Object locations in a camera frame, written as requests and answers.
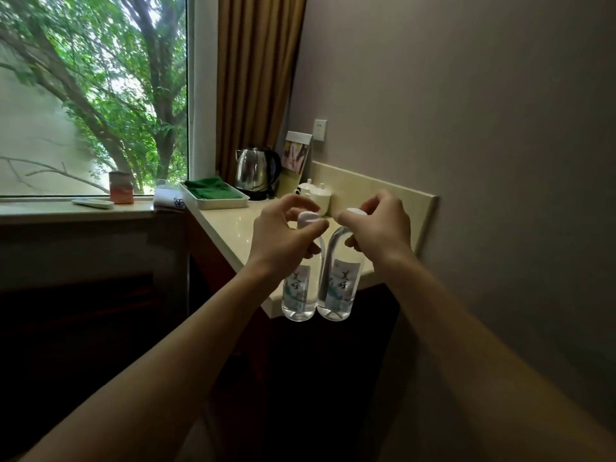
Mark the white ceramic cup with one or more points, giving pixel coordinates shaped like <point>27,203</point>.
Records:
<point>304,188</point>
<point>321,197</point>

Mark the beige topped wooden desk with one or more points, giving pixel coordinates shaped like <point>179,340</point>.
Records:
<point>226,230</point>

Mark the person's right hand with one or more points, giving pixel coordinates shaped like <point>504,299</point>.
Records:
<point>387,233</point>

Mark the white rectangular tray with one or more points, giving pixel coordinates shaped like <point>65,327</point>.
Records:
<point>226,202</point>

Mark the white remote control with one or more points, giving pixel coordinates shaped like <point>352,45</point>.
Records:
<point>92,203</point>

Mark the green folded cloth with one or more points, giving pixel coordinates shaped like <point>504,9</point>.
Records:
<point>209,187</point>

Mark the brown curtain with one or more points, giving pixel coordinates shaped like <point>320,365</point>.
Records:
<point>255,81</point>

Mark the person's right forearm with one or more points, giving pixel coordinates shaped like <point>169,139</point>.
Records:
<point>481,360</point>

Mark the orange paper cup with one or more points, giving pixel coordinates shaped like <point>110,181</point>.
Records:
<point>121,188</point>

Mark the upright picture card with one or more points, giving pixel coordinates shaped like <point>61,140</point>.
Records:
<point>296,153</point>

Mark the person's left hand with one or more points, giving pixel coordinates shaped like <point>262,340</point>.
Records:
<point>274,240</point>

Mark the glass window with white frame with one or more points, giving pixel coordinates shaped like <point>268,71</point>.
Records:
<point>202,91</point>

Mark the white wall socket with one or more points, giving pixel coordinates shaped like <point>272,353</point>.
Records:
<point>320,130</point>

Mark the clear plastic water bottle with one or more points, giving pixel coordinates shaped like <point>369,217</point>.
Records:
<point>298,291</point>
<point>341,283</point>

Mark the person's left thumb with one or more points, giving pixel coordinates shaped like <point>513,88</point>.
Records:
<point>312,229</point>

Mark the person's left forearm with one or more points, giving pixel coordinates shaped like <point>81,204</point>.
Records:
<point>183,360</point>

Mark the stainless steel electric kettle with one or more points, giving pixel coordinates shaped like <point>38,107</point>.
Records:
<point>252,170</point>

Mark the white rolled paper bag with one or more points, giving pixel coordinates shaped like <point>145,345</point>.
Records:
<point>168,199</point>

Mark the beige window sill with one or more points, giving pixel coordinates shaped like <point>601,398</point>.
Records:
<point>72,211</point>

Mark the green tree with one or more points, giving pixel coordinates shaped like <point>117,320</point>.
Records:
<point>120,81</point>

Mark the person's right thumb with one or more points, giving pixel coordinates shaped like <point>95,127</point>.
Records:
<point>351,217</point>

